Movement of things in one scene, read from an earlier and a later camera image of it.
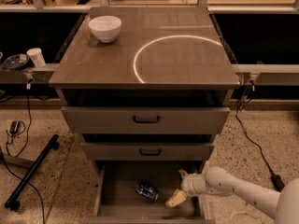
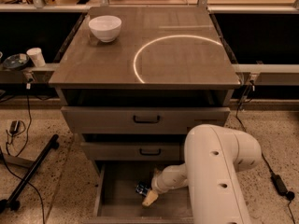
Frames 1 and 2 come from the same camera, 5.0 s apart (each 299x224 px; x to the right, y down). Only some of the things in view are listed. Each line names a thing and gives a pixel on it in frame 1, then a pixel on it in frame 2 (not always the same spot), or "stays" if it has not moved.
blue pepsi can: [148, 190] stays
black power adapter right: [277, 182] stays
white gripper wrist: [189, 183] → [158, 182]
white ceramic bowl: [106, 27] stays
